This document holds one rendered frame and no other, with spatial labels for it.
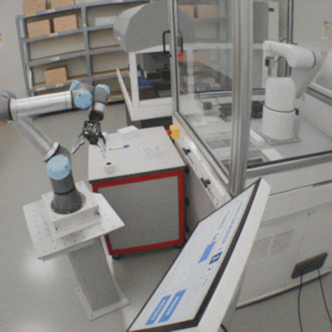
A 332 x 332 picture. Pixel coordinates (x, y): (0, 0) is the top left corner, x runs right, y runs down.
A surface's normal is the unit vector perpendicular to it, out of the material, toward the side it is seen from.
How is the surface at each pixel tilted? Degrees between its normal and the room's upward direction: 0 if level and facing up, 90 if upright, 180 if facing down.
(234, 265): 40
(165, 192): 90
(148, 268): 0
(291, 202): 90
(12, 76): 90
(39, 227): 0
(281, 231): 90
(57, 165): 8
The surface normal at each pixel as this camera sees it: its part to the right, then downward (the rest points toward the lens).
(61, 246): -0.04, -0.86
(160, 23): 0.22, 0.49
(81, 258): 0.53, 0.41
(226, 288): 0.54, -0.54
